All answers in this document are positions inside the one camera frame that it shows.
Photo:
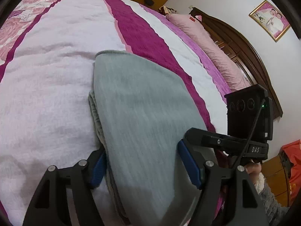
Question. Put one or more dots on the framed wedding photo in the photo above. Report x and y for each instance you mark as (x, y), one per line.
(270, 19)

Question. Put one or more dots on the grey fluffy sleeve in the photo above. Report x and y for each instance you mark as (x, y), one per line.
(275, 212)

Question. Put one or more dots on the right hand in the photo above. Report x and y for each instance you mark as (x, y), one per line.
(253, 170)

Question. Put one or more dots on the pink checked pillow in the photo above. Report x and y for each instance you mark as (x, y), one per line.
(195, 30)

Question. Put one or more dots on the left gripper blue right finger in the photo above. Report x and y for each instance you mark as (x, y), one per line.
(193, 162)

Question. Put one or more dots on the purple and white bedspread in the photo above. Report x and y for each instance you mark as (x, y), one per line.
(48, 49)

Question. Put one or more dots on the red bag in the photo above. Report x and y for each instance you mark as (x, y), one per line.
(290, 157)

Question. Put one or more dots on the small black speaker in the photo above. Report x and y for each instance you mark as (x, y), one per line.
(149, 2)

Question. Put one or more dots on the wooden side cabinet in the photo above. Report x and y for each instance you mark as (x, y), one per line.
(276, 177)

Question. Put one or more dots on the black camera box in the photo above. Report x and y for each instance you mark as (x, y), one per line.
(250, 109)

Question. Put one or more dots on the dark wooden headboard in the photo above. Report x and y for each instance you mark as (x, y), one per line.
(241, 52)

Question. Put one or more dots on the grey sweatpants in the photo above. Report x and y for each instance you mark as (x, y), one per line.
(141, 111)

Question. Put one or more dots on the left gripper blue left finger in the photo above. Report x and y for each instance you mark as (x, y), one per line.
(97, 167)

